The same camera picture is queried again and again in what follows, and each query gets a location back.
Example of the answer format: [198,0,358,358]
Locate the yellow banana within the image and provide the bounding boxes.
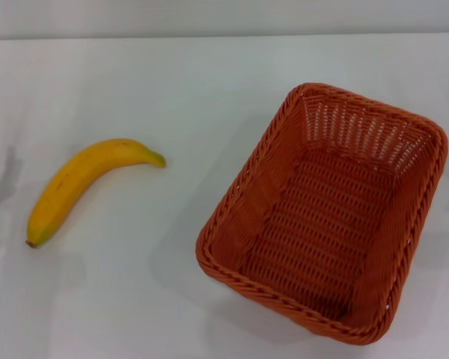
[25,138,167,249]

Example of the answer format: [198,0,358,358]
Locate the orange woven plastic basket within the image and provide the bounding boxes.
[195,82,449,346]

